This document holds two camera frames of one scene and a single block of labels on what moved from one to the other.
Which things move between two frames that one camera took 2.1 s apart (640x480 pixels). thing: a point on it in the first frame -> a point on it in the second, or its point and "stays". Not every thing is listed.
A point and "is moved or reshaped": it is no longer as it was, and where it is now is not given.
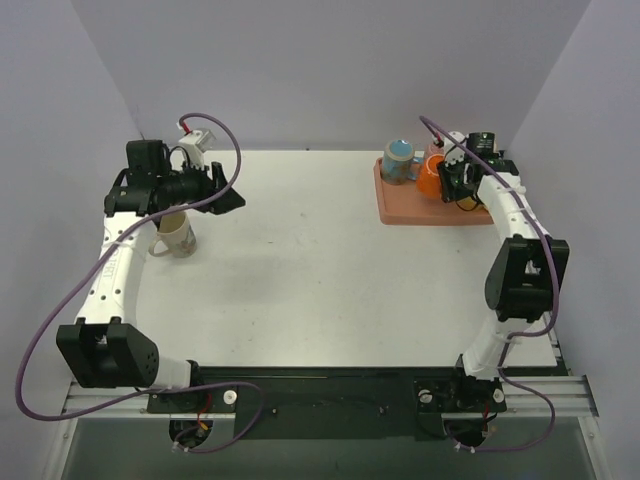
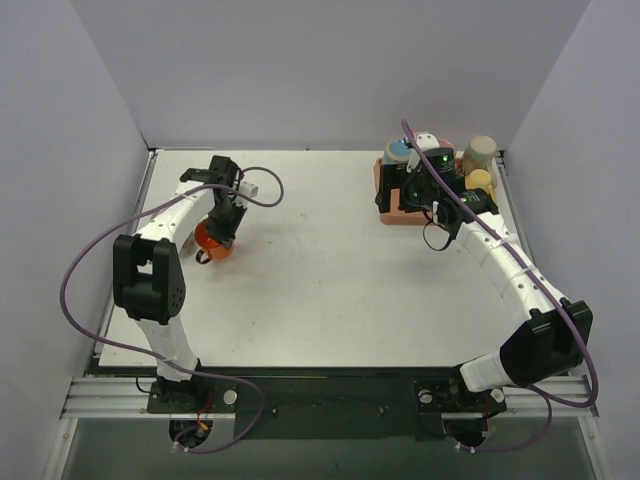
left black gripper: (215, 183) -> (223, 230)
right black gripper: (451, 181) -> (388, 187)
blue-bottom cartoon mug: (398, 163) stays
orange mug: (429, 184) is moved or reshaped
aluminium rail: (526, 397) stays
